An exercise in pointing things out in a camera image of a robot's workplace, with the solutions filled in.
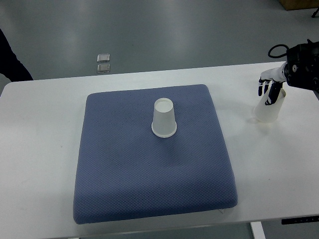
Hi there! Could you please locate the white table leg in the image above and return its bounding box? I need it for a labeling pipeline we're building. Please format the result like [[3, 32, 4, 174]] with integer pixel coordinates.
[[250, 222, 266, 239]]

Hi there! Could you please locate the white paper cup on mat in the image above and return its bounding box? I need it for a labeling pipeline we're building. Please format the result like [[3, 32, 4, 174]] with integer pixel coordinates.
[[152, 98, 177, 138]]

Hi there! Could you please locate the silver floor socket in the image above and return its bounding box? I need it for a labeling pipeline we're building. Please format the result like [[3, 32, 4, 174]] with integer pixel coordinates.
[[97, 63, 111, 74], [97, 53, 110, 62]]

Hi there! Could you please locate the brown cardboard box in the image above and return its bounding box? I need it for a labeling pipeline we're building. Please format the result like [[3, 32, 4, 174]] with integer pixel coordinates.
[[279, 0, 319, 10]]

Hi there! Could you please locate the black table control panel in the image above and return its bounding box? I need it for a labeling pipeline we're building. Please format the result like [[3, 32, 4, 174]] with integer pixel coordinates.
[[281, 216, 319, 225]]

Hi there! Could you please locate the person in black left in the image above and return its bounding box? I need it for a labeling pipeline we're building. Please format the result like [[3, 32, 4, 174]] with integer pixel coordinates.
[[0, 30, 33, 82]]

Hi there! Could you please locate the upper silver floor socket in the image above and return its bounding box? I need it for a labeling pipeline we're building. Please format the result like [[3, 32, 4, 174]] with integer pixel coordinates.
[[97, 53, 110, 62]]

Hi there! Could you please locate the white paper cup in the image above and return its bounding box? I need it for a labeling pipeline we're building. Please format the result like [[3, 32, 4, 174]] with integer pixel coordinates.
[[253, 89, 286, 123], [152, 98, 177, 138]]

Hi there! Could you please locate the lower silver floor socket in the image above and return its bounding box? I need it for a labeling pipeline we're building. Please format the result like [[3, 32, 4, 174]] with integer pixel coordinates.
[[97, 63, 111, 74]]

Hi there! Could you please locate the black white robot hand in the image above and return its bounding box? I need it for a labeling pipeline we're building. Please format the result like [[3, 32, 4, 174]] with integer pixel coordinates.
[[258, 63, 287, 106]]

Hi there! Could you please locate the blue textured cushion mat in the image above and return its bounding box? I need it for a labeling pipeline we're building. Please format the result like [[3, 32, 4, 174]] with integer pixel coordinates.
[[73, 84, 238, 224]]

